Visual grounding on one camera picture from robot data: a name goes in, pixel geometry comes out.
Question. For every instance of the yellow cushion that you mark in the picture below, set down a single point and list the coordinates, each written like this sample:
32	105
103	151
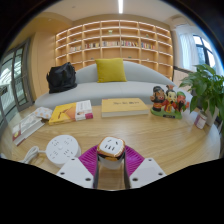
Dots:
111	70

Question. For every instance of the wooden wall shelf unit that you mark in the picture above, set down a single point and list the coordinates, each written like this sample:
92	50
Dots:
113	43

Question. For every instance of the small white and pink box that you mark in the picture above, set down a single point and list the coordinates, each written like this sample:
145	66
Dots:
200	120

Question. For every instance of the green potted plant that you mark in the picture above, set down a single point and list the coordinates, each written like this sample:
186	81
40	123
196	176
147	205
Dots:
203	88

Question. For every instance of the beige slatted low cabinet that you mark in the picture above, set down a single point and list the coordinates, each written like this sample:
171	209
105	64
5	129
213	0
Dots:
181	75

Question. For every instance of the white sheer curtain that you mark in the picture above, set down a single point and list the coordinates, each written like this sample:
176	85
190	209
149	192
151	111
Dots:
186	50

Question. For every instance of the white charger block gold band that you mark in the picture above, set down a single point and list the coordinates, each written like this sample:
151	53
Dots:
111	150

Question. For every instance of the red and grey book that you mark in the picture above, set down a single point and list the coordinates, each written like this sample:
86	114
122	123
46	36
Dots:
26	128

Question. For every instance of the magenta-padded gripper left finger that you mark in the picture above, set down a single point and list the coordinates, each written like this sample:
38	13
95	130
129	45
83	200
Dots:
76	171

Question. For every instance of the grey-framed glass door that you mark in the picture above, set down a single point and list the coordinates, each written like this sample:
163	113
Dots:
15	80

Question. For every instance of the white and red book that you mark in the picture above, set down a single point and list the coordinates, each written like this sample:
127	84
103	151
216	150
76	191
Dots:
84	110

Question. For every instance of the black bag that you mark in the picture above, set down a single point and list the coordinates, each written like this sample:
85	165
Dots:
61	78

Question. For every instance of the yellow and orange book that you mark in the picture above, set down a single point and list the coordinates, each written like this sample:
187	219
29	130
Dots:
62	113

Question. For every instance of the large yellow book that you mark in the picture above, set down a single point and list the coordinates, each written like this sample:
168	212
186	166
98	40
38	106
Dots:
124	106

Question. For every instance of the colourful three-figure figurine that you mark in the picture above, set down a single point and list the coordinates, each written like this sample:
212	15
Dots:
168	101

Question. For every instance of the white patterned pouch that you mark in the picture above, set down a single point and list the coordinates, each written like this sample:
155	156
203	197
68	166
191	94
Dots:
43	112

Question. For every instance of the light grey sofa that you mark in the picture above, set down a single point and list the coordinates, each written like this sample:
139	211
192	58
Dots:
133	90

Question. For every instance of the dark-framed window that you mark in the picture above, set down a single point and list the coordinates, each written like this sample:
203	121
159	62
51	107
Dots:
205	50

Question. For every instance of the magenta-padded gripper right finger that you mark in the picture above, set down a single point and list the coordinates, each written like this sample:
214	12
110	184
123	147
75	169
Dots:
146	171

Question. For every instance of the long ceiling light strip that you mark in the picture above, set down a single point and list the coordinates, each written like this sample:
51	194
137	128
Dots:
120	6

